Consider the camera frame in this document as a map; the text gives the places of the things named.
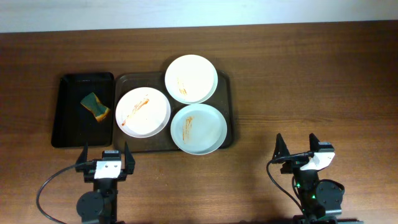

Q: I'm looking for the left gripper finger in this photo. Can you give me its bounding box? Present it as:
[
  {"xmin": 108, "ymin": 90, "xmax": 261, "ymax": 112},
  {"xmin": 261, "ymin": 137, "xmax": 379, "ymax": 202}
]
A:
[
  {"xmin": 124, "ymin": 142, "xmax": 136, "ymax": 175},
  {"xmin": 75, "ymin": 142, "xmax": 88, "ymax": 172}
]

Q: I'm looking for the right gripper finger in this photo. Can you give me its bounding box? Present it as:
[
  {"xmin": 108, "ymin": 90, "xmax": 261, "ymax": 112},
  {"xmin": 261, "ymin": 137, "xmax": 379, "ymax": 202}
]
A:
[
  {"xmin": 272, "ymin": 133, "xmax": 290, "ymax": 163},
  {"xmin": 309, "ymin": 133, "xmax": 320, "ymax": 152}
]

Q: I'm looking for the white plate with sauce streak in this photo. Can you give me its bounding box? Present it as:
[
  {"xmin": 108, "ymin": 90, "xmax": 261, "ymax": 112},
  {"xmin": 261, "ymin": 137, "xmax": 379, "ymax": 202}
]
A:
[{"xmin": 115, "ymin": 87, "xmax": 171, "ymax": 138}]

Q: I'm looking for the green and yellow sponge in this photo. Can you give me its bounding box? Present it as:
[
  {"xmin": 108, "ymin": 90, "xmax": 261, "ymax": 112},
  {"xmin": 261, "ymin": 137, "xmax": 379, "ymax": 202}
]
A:
[{"xmin": 80, "ymin": 92, "xmax": 110, "ymax": 122}]

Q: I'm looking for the pale blue plate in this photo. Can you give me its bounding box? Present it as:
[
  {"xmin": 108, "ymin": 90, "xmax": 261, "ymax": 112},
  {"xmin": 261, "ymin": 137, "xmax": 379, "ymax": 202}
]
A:
[{"xmin": 170, "ymin": 104, "xmax": 228, "ymax": 155}]

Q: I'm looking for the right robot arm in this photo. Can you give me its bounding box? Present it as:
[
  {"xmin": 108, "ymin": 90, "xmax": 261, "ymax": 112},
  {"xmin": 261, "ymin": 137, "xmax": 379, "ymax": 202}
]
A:
[{"xmin": 266, "ymin": 133, "xmax": 345, "ymax": 223}]

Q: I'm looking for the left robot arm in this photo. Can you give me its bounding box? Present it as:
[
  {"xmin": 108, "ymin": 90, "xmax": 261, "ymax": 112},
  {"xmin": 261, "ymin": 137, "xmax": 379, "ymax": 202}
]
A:
[{"xmin": 75, "ymin": 145, "xmax": 136, "ymax": 224}]

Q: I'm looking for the black sponge tray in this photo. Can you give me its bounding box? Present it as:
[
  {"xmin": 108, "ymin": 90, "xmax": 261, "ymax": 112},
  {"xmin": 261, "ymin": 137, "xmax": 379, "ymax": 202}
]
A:
[{"xmin": 51, "ymin": 72, "xmax": 114, "ymax": 148}]

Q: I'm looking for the dark brown serving tray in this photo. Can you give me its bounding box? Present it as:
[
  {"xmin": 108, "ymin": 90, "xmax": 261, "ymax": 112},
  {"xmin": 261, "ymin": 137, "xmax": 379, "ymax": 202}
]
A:
[{"xmin": 113, "ymin": 70, "xmax": 235, "ymax": 153}]

